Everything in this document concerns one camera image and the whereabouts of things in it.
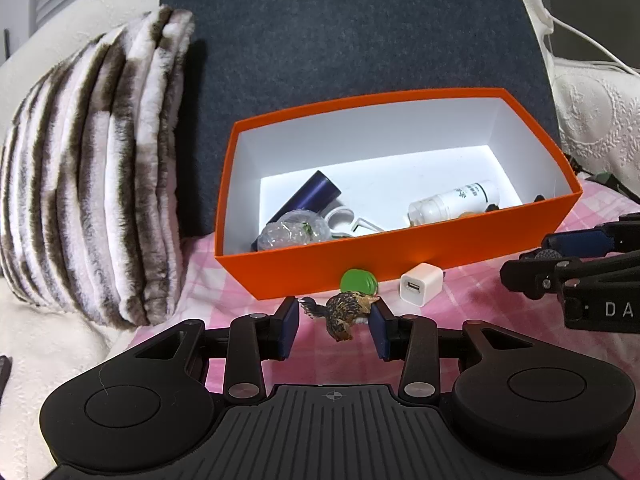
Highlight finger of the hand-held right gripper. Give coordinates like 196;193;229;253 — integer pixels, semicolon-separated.
500;250;640;301
540;212;640;261

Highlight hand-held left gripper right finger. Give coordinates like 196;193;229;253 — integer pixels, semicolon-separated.
369;300;532;406

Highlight white USB charger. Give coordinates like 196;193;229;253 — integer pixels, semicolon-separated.
399;261;446;308

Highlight green round lid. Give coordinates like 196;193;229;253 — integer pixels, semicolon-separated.
339;268;379;296

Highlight white cable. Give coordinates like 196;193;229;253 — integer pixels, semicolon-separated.
520;0;640;75

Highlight striped fluffy pillow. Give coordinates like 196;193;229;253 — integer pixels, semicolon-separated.
0;5;196;331

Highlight dark green object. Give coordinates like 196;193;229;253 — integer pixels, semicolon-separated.
582;170;640;206

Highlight orange cardboard box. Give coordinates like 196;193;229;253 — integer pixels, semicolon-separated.
214;87;583;301

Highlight white plastic bottle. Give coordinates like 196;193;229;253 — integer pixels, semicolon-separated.
407;181;500;226

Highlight pink checked blanket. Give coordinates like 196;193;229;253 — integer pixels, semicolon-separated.
125;180;640;396

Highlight brown bird figurine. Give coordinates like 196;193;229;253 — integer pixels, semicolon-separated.
299;291;381;343

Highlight dark grey cushion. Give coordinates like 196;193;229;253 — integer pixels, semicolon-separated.
160;0;558;241

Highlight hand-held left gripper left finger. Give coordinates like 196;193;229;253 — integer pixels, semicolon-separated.
134;296;301;406

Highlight white ring holder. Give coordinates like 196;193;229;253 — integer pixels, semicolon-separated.
325;205;386;238

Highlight white embroidered bedspread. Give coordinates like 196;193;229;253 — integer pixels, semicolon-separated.
502;0;640;196

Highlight navy blue tube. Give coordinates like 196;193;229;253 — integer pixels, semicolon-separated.
264;170;342;225

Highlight clear plastic ball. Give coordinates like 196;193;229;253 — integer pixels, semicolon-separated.
257;210;333;251

